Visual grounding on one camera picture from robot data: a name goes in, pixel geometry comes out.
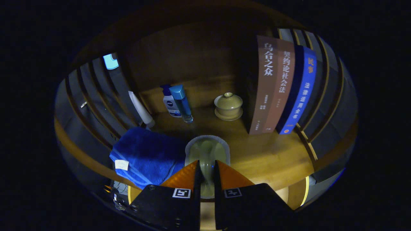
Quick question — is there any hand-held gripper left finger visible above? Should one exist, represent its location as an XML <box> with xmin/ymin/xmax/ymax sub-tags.
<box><xmin>128</xmin><ymin>160</ymin><xmax>201</xmax><ymax>230</ymax></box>

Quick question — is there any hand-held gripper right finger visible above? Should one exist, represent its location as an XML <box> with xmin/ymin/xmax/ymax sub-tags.
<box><xmin>214</xmin><ymin>160</ymin><xmax>294</xmax><ymax>230</ymax></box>

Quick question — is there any green handled scrub brush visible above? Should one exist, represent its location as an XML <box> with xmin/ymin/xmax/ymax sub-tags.
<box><xmin>185</xmin><ymin>135</ymin><xmax>231</xmax><ymax>199</ymax></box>

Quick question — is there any wooden countertop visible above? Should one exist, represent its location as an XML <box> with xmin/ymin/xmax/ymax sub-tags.
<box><xmin>128</xmin><ymin>106</ymin><xmax>317</xmax><ymax>193</ymax></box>

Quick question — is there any wooden cabinet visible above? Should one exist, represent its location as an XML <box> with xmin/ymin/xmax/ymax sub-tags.
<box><xmin>55</xmin><ymin>6</ymin><xmax>358</xmax><ymax>193</ymax></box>

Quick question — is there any folded blue towel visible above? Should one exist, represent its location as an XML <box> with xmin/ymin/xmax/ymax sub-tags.
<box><xmin>109</xmin><ymin>127</ymin><xmax>187</xmax><ymax>190</ymax></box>

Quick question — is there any white tube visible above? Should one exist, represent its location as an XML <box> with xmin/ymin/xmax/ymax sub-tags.
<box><xmin>128</xmin><ymin>91</ymin><xmax>155</xmax><ymax>128</ymax></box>

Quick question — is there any white bottle with blue cap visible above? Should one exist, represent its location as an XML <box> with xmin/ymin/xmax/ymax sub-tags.
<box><xmin>161</xmin><ymin>84</ymin><xmax>182</xmax><ymax>118</ymax></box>

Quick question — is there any beige lidded tea cup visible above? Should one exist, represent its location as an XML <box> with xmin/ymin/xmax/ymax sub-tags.
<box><xmin>214</xmin><ymin>92</ymin><xmax>243</xmax><ymax>121</ymax></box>

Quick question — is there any clear teal bottle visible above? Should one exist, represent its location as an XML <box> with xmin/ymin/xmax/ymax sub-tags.
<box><xmin>169</xmin><ymin>85</ymin><xmax>194</xmax><ymax>123</ymax></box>

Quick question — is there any reddish brown book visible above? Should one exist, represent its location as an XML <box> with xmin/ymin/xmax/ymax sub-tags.
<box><xmin>262</xmin><ymin>39</ymin><xmax>296</xmax><ymax>133</ymax></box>

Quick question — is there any dark brown book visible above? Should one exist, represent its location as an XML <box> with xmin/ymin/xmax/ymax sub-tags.
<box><xmin>247</xmin><ymin>35</ymin><xmax>279</xmax><ymax>135</ymax></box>

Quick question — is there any blue book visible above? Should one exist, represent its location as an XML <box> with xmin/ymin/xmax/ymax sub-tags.
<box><xmin>276</xmin><ymin>45</ymin><xmax>317</xmax><ymax>135</ymax></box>

